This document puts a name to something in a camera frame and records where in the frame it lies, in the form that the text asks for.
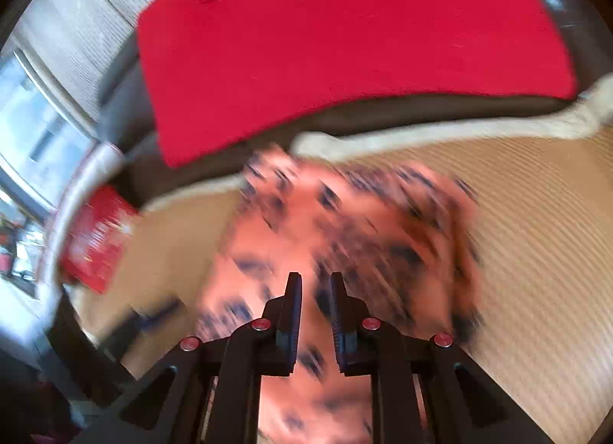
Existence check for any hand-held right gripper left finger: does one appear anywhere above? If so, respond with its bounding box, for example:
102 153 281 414
72 272 303 444

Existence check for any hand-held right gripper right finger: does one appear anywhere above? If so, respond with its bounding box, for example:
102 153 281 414
329 272 559 444

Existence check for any orange floral garment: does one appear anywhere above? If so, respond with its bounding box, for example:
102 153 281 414
194 144 487 444

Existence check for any woven straw sofa mat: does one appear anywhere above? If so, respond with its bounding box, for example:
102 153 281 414
72 82 613 444

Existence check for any brown leather sofa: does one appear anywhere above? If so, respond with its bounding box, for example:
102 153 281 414
48 0 613 406

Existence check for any red printed box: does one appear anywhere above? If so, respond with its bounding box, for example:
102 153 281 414
60 185 139 294

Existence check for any red blanket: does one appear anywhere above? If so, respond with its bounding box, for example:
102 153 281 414
136 0 578 168

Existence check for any beige dotted curtain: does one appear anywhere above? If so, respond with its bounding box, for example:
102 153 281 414
12 0 178 124

